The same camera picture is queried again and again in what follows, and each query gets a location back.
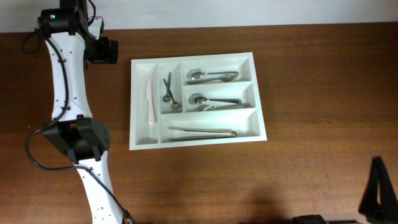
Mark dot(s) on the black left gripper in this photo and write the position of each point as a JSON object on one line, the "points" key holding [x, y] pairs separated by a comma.
{"points": [[104, 55]]}

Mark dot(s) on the small steel teaspoon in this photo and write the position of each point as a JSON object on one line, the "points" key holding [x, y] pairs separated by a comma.
{"points": [[167, 97]]}

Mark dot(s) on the steel dessert spoon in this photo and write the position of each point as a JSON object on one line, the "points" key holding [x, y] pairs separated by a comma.
{"points": [[175, 105]]}

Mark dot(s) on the large steel spoon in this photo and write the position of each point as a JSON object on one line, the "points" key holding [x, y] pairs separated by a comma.
{"points": [[198, 99]]}

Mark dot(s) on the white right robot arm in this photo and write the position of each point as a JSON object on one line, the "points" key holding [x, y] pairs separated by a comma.
{"points": [[379, 201]]}

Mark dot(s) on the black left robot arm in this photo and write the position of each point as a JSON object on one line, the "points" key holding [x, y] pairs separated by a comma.
{"points": [[73, 40]]}

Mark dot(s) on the white plastic cutlery tray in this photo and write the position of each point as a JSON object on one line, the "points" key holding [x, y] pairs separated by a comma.
{"points": [[247, 122]]}

